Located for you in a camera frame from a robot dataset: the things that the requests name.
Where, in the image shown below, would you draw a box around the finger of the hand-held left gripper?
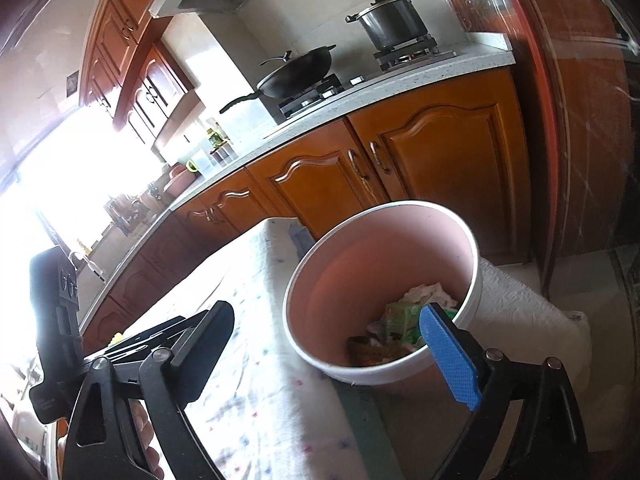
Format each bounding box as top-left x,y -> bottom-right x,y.
82,332 -> 176,367
120,310 -> 210,346

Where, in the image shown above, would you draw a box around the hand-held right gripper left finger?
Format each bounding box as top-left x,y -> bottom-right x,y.
59,301 -> 236,480

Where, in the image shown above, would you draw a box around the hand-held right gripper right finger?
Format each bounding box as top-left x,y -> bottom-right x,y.
419,301 -> 591,480

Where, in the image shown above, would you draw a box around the white tissue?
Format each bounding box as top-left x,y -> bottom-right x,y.
402,282 -> 460,311

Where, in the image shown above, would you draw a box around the pink plastic bucket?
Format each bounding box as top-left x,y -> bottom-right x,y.
282,201 -> 482,387

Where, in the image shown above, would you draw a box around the person's left hand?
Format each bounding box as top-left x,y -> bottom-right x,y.
129,400 -> 166,480

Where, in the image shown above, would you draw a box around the white patterned tablecloth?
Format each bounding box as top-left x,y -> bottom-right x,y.
80,216 -> 593,480

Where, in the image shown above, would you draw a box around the green drink carton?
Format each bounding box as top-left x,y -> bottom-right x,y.
384,300 -> 426,346

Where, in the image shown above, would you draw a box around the brown snack wrapper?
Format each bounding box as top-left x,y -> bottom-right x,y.
347,335 -> 401,368

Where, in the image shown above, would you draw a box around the metal sink faucet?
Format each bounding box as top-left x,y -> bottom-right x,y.
67,250 -> 106,281

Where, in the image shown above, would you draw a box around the utensil rack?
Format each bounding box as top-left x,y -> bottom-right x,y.
102,192 -> 151,233

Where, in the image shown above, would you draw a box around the wooden base cabinets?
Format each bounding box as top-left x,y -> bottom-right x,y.
80,67 -> 533,341

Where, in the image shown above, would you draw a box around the speckled white kitchen countertop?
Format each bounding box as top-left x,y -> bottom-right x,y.
75,32 -> 517,326

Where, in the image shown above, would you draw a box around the gas stove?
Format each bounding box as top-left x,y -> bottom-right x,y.
277,35 -> 458,121

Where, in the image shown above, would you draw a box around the black wok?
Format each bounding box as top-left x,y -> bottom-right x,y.
219,44 -> 337,115

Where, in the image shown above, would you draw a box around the steel stockpot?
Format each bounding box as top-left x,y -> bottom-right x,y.
345,0 -> 430,51

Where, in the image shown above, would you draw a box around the clear cup with green handle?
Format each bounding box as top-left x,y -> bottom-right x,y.
186,149 -> 213,173

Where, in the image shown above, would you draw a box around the red wooden door frame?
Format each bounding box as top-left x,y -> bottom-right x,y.
430,0 -> 571,301

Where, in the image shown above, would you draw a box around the wooden wall cabinets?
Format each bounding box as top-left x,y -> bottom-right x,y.
80,0 -> 201,133

